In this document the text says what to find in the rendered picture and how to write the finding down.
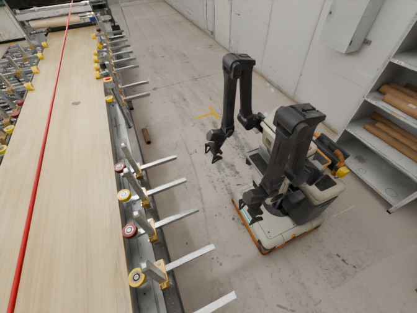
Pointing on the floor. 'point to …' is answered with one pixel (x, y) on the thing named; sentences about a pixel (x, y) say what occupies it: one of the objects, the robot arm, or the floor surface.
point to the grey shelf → (408, 181)
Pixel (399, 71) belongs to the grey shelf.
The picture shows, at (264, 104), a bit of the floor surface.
